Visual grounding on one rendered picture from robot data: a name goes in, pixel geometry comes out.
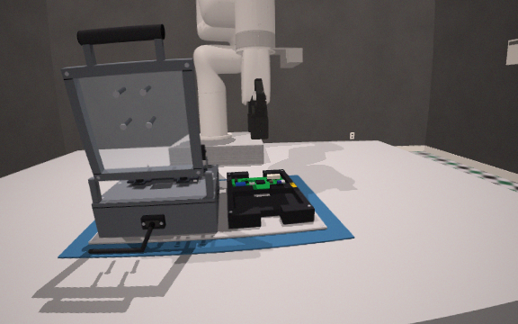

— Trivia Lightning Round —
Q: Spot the green circuit board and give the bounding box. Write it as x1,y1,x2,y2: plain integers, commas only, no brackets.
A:
232,174,286,190

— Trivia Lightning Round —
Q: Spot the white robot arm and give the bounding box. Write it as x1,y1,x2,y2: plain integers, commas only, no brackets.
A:
193,0,303,140

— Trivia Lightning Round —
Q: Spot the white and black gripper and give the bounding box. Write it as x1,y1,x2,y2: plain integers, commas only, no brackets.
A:
236,47,275,140

